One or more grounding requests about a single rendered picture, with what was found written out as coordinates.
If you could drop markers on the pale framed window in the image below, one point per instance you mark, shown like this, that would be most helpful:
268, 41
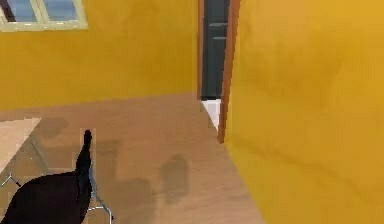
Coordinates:
43, 15

